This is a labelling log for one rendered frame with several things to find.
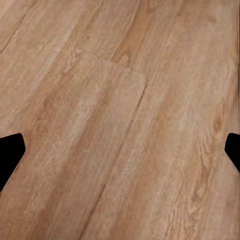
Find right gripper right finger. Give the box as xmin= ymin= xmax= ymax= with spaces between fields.
xmin=224 ymin=133 xmax=240 ymax=172

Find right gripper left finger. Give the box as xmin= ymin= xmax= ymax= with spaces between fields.
xmin=0 ymin=133 xmax=26 ymax=192

